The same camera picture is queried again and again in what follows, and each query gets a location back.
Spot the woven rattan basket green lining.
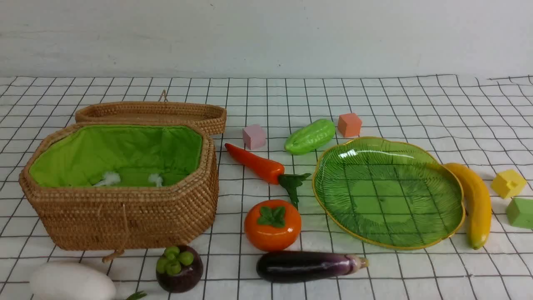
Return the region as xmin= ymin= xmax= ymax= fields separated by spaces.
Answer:
xmin=19 ymin=122 xmax=219 ymax=263

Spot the woven rattan basket lid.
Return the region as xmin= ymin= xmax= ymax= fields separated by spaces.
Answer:
xmin=75 ymin=90 xmax=227 ymax=135

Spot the orange carrot toy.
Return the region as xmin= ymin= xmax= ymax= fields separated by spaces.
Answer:
xmin=224 ymin=144 xmax=311 ymax=209

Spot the purple eggplant toy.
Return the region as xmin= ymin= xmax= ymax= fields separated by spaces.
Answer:
xmin=256 ymin=250 xmax=369 ymax=283

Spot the green leaf glass plate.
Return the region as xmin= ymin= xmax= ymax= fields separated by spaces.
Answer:
xmin=312 ymin=137 xmax=465 ymax=250

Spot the green bitter gourd toy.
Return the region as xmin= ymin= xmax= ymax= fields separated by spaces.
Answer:
xmin=284 ymin=118 xmax=336 ymax=155

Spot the pink foam cube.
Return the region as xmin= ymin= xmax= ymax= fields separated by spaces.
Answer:
xmin=242 ymin=124 xmax=267 ymax=150

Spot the yellow foam block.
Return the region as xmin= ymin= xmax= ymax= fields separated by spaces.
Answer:
xmin=491 ymin=169 xmax=527 ymax=199

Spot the dark purple mangosteen toy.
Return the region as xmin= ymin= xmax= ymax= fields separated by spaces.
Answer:
xmin=156 ymin=245 xmax=204 ymax=294

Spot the yellow banana toy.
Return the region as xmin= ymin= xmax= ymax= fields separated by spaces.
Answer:
xmin=444 ymin=162 xmax=492 ymax=250

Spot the orange persimmon toy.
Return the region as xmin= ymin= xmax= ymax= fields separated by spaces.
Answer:
xmin=244 ymin=199 xmax=301 ymax=252

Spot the orange foam cube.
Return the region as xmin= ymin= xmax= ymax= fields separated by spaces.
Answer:
xmin=337 ymin=113 xmax=362 ymax=138

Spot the white radish toy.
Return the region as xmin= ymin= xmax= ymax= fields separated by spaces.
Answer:
xmin=29 ymin=261 xmax=117 ymax=300

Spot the green foam block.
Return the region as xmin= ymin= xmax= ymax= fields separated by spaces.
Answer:
xmin=506 ymin=197 xmax=533 ymax=229

